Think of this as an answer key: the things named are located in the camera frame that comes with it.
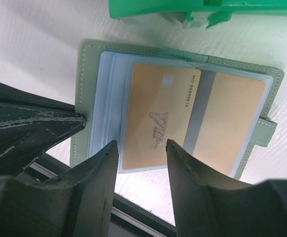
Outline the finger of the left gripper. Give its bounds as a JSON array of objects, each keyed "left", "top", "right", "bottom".
[
  {"left": 0, "top": 83, "right": 75, "bottom": 113},
  {"left": 0, "top": 102, "right": 86, "bottom": 176}
]

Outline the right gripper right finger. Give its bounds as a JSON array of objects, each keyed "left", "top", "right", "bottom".
[{"left": 166, "top": 140, "right": 287, "bottom": 237}]

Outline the gold credit card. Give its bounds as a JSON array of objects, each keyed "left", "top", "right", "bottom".
[
  {"left": 121, "top": 64, "right": 201, "bottom": 170},
  {"left": 183, "top": 70, "right": 272, "bottom": 177}
]

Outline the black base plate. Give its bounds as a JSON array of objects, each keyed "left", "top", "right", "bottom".
[{"left": 17, "top": 154, "right": 177, "bottom": 237}]

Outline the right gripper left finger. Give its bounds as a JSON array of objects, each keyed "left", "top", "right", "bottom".
[{"left": 0, "top": 140, "right": 119, "bottom": 237}]

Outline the sage green card holder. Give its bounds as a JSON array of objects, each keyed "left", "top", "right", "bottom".
[{"left": 70, "top": 39, "right": 284, "bottom": 179}]

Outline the green plastic bin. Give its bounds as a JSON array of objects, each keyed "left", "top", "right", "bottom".
[{"left": 108, "top": 0, "right": 287, "bottom": 29}]

